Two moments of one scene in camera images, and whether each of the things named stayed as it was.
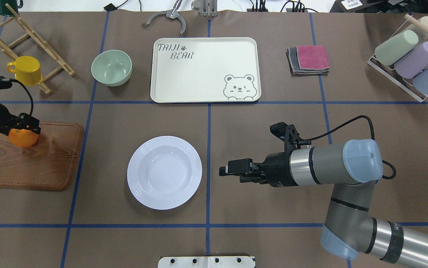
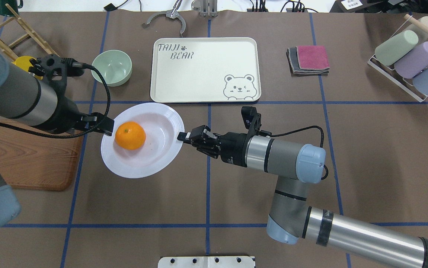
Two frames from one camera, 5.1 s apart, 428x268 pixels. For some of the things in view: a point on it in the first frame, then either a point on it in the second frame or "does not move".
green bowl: [112, 68] does not move
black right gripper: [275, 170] to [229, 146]
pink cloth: [312, 57] does not move
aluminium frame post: [207, 8] does not move
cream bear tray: [209, 70] does not move
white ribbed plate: [164, 172] to [161, 148]
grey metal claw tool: [173, 13] does not move
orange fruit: [23, 138] to [130, 136]
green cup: [388, 52] does not move
